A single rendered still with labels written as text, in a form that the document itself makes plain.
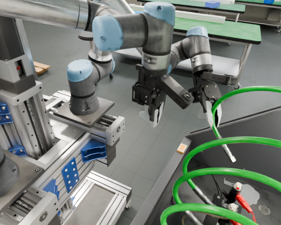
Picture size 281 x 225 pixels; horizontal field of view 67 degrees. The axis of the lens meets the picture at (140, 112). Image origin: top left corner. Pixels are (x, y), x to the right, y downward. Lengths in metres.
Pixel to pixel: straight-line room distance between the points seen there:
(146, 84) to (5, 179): 0.54
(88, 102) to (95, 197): 0.89
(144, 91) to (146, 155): 1.69
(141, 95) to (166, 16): 0.23
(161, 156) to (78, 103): 1.40
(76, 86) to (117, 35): 0.56
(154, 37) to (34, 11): 0.27
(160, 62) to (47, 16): 0.28
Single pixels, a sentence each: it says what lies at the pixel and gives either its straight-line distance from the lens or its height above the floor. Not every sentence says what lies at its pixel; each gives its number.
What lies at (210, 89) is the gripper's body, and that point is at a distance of 0.77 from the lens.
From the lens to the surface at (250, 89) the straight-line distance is 0.66.
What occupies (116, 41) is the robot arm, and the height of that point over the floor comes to 1.52.
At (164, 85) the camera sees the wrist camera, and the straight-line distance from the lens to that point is 0.58.
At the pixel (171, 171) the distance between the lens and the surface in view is 0.93.
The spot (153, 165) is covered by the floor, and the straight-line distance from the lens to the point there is 2.17.
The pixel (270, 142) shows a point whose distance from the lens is 0.51.
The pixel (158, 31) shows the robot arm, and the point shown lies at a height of 1.53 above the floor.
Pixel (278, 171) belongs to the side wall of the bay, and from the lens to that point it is 1.09.
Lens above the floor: 1.67
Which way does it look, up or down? 36 degrees down
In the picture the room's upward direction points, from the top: 3 degrees clockwise
